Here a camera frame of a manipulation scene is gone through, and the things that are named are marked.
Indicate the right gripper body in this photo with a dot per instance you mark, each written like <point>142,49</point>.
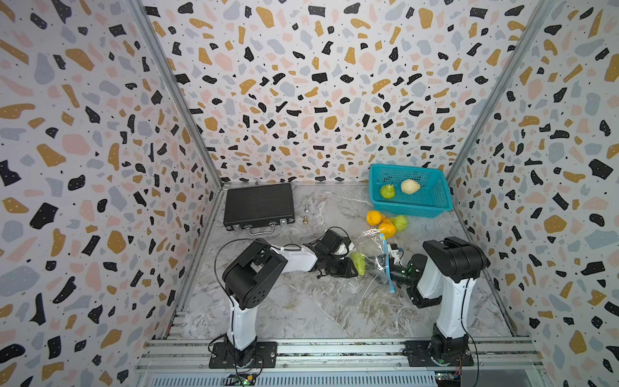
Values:
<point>399,276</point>

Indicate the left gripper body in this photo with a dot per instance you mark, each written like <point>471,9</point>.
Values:
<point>338,268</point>

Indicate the green apple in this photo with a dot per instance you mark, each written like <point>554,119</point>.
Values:
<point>359,261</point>

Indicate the clear blue zip-top bag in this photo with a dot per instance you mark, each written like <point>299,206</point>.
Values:
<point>378,266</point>

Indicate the green pear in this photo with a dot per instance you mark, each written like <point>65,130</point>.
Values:
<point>388,192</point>

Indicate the beige round fruit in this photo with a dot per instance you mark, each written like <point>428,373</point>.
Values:
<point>410,187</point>

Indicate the clear red zip-top bag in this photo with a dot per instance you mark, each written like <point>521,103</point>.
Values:
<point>371,242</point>

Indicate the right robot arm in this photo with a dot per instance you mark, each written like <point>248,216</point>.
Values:
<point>444,276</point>

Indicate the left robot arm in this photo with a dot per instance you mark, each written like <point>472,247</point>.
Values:
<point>249,279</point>

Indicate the orange fruit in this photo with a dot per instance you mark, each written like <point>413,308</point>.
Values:
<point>387,229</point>

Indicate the green lime fruit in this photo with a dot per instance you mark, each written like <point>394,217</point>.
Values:
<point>400,222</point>

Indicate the yellow lemon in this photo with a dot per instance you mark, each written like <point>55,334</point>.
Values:
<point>374,218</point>

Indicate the teal plastic basket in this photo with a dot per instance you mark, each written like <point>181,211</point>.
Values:
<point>432,200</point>

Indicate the black briefcase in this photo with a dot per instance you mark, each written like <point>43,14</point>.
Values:
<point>259,206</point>

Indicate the green circuit board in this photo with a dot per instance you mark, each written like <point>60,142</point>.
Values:
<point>242,379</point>

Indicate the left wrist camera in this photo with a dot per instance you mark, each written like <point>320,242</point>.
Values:
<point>344,249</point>

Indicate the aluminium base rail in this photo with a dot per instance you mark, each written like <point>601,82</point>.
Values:
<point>502,361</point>

